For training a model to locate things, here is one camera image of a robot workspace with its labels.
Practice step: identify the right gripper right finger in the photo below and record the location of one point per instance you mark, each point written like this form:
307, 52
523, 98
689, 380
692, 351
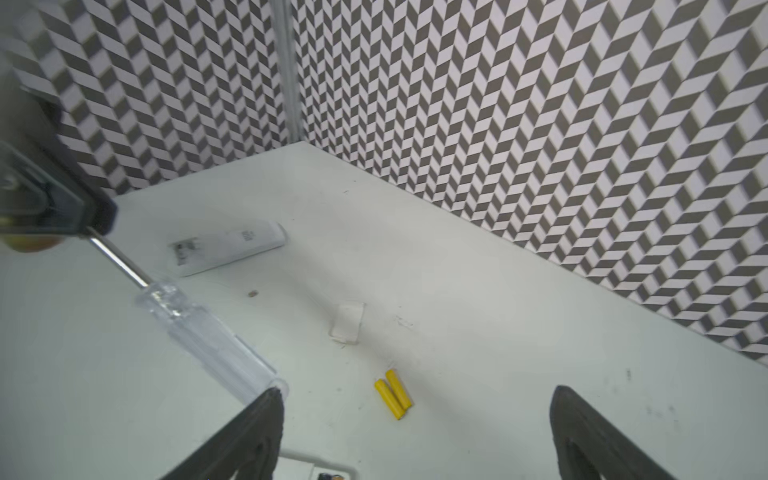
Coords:
588, 446

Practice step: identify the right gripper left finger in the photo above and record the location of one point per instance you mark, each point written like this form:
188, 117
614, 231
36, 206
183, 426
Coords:
247, 447

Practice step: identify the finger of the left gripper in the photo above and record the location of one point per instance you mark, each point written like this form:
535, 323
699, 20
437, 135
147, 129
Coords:
44, 191

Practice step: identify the white remote control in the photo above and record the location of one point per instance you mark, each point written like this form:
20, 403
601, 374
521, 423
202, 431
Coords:
205, 252
292, 469

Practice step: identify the yellow-green bottle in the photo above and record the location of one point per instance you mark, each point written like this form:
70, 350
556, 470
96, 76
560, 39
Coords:
31, 244

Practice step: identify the clear thin strip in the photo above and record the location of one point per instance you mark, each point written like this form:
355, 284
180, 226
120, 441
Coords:
224, 355

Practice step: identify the small battery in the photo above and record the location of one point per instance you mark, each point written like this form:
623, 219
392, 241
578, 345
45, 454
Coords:
398, 389

